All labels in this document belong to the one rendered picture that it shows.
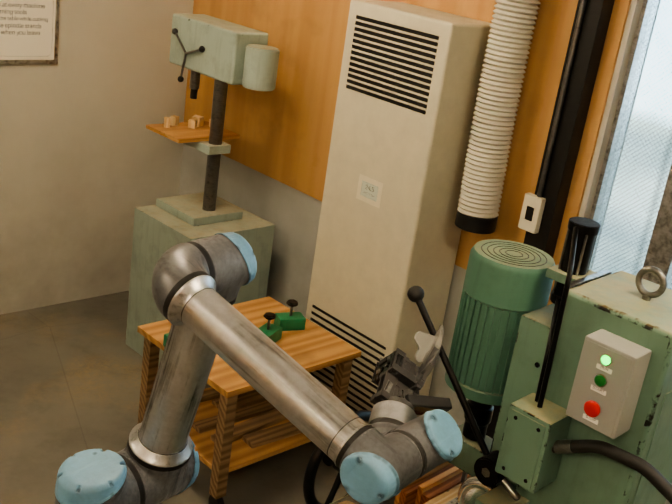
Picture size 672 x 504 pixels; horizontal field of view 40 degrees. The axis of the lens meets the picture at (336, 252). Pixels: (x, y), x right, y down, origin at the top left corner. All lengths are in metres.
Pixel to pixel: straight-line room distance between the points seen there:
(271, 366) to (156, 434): 0.57
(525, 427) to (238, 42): 2.53
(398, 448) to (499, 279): 0.46
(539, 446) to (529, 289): 0.31
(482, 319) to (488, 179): 1.51
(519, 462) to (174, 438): 0.79
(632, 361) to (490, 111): 1.82
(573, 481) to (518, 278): 0.40
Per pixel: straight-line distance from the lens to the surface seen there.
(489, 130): 3.33
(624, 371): 1.65
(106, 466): 2.15
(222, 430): 3.32
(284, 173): 4.39
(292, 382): 1.61
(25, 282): 4.88
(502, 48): 3.29
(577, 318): 1.74
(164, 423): 2.11
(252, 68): 3.87
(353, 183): 3.63
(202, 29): 4.09
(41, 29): 4.53
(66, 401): 4.14
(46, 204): 4.77
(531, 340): 1.85
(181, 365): 2.00
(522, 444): 1.78
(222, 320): 1.69
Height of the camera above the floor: 2.11
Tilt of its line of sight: 20 degrees down
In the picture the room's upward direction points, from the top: 9 degrees clockwise
